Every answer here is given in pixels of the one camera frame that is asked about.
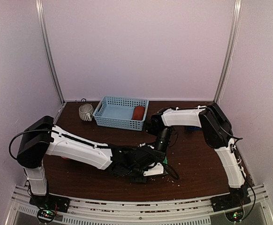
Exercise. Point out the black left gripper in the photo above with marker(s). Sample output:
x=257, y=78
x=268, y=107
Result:
x=138, y=180

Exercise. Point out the rust brown towel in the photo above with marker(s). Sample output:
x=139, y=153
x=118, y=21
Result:
x=138, y=113

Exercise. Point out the light blue perforated basket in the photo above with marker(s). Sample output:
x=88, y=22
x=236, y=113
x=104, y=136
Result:
x=117, y=112

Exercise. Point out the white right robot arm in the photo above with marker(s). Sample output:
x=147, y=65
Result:
x=217, y=131

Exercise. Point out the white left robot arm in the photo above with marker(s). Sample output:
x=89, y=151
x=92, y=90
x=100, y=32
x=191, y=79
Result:
x=45, y=138

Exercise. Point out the blue towel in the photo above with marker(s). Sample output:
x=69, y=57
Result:
x=192, y=128

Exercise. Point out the striped ceramic cup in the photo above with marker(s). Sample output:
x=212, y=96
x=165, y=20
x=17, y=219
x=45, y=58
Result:
x=86, y=112

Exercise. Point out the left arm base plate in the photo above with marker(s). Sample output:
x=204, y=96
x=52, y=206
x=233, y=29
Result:
x=51, y=202

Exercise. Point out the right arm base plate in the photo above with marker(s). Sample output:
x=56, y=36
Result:
x=228, y=201

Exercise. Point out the aluminium front rail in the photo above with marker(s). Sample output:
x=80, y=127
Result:
x=194, y=211

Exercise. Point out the right aluminium corner post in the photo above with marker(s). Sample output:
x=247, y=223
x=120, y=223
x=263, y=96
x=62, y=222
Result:
x=229, y=51

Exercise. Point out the aluminium corner post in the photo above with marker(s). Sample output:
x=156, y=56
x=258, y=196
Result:
x=229, y=51
x=48, y=52

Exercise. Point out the left aluminium corner post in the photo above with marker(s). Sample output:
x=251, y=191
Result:
x=48, y=52

